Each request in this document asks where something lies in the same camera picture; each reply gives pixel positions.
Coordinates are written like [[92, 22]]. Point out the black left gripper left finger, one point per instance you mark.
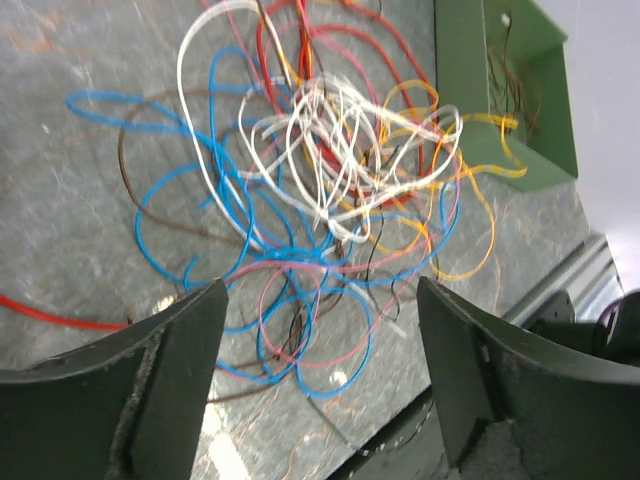
[[127, 406]]

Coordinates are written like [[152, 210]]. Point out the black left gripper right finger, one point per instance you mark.
[[557, 400]]

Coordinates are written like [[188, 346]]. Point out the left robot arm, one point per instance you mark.
[[590, 320]]

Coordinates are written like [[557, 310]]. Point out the green plastic tray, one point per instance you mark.
[[502, 64]]

